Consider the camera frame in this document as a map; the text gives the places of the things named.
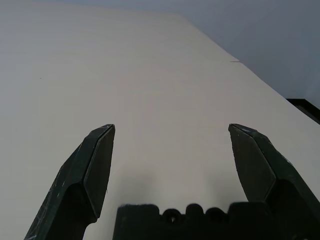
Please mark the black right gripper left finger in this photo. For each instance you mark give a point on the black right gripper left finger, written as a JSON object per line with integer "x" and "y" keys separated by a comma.
{"x": 75, "y": 175}

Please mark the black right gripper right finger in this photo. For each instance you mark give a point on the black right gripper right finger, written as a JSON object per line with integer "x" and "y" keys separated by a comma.
{"x": 262, "y": 170}

